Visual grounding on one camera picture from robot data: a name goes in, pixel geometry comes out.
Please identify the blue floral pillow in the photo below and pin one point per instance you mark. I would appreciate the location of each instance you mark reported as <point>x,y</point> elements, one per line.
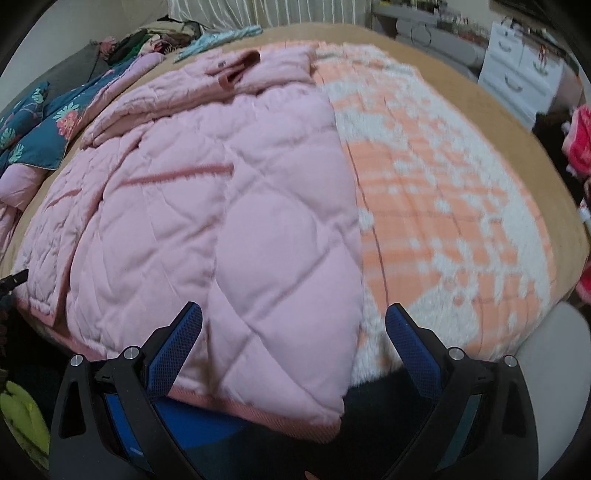
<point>24,116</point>

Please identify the pink red towel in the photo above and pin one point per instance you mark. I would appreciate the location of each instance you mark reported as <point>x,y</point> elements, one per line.
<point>577,145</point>

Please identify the pink quilted jacket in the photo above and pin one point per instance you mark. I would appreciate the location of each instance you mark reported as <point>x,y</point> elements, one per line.
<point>222,183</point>

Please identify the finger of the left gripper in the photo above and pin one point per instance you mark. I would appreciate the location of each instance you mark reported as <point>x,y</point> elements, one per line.
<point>10,282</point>

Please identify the orange white plaid blanket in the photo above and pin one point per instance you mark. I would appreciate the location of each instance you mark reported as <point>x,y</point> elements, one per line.
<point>447,228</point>

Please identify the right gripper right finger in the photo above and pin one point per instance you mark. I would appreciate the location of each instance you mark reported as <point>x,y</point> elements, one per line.
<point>481,423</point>

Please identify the blue floral pink quilt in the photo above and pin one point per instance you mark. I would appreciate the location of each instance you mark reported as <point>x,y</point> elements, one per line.
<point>40,151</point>

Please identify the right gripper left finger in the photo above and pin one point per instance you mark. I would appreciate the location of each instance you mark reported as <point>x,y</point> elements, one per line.
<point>105,423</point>

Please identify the grey dressing table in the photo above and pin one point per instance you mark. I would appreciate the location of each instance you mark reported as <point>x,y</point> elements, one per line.
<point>458,45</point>

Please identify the light blue garment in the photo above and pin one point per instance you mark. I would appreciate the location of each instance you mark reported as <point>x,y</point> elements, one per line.
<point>214,40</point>

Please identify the white drawer chest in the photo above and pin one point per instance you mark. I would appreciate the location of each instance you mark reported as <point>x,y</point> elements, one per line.
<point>526,76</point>

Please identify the white striped curtain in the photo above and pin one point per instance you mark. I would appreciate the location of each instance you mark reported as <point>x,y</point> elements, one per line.
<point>224,15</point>

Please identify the pile of clothes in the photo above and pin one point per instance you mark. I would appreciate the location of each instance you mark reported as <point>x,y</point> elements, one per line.
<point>162,36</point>

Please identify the grey headboard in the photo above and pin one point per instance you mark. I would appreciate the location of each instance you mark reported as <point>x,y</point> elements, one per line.
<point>78,80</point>

